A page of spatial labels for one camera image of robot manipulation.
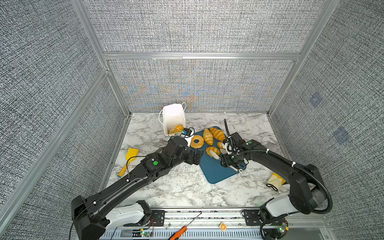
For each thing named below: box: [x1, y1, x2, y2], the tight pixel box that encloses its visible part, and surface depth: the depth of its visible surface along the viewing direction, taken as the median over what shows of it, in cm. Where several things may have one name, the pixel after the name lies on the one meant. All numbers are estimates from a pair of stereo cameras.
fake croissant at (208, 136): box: [203, 128, 214, 146], surface depth 102 cm
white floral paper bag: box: [159, 102, 187, 136], surface depth 89 cm
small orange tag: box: [219, 222, 228, 232], surface depth 72 cm
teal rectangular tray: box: [190, 129, 239, 184], surface depth 92 cm
